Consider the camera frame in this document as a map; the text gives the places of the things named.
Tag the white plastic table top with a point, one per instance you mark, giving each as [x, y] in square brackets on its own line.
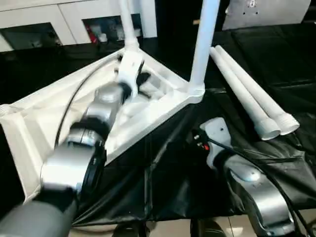
[148, 111]

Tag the white plastic table leg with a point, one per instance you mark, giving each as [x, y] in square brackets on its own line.
[127, 19]
[261, 94]
[205, 39]
[242, 91]

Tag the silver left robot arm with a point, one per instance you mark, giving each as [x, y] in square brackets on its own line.
[74, 163]

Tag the black work mat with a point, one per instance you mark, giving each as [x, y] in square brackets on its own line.
[163, 173]

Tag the black cabinet with gold label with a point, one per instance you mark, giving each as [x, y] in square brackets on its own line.
[173, 19]

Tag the dark right robot foot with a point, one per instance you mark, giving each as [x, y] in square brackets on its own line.
[207, 229]

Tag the dark robot foot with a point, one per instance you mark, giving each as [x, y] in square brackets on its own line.
[207, 229]
[129, 230]

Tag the white cabinet with glass doors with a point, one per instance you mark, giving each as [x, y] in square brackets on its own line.
[69, 15]

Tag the dark left robot foot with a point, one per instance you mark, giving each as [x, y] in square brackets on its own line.
[129, 230]

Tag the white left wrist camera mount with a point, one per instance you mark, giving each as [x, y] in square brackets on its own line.
[131, 66]

